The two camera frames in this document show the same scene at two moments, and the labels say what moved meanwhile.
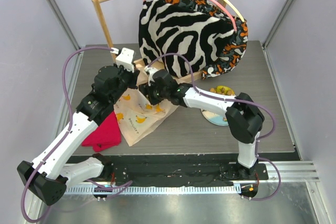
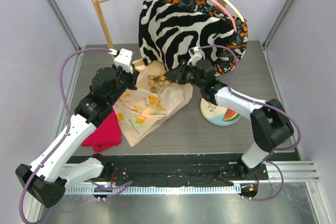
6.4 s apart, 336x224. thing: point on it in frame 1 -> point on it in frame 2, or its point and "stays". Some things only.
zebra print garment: (167, 28) stays
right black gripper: (144, 90) -> (181, 72)
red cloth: (105, 135) stays
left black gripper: (133, 76) stays
